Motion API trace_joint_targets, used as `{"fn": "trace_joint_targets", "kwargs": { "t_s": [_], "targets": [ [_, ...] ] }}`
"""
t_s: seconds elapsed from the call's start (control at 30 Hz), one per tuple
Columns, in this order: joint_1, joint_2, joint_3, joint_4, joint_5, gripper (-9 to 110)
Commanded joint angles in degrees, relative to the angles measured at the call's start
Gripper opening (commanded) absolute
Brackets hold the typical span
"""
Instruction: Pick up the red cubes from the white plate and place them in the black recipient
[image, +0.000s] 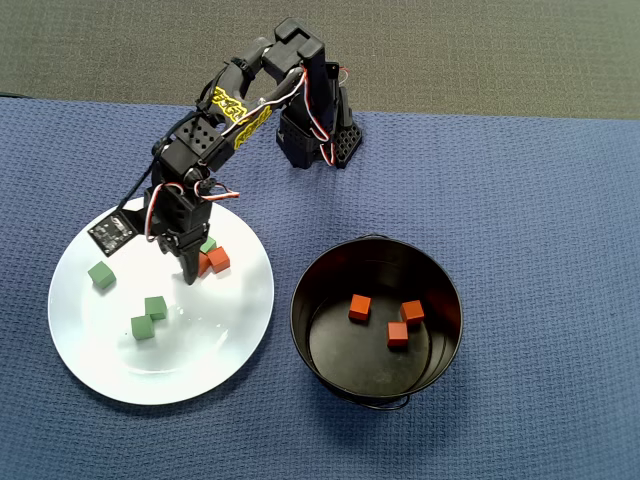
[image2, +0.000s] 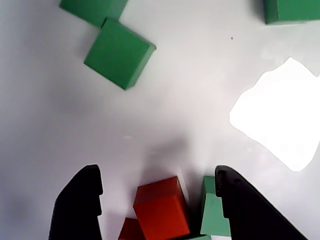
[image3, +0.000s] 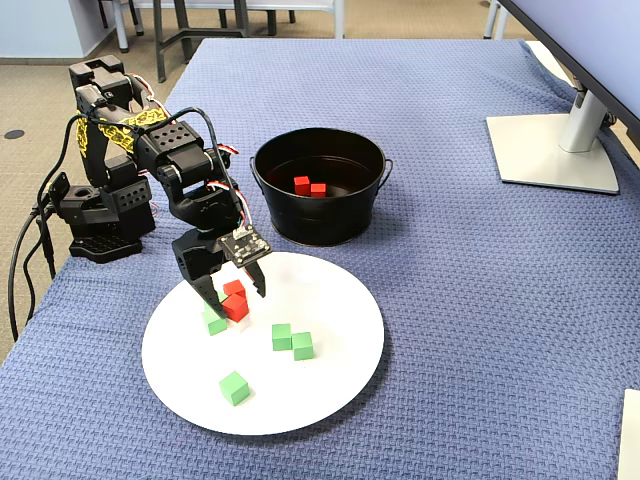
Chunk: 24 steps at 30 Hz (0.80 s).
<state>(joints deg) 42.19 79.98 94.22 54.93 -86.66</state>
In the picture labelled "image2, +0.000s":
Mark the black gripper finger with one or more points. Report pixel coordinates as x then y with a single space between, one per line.
250 215
77 205

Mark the red cube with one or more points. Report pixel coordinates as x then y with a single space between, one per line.
130 231
160 212

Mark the white round plate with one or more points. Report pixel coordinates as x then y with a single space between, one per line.
175 100

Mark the green cube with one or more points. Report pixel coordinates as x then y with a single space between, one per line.
197 238
92 10
292 10
117 52
211 215

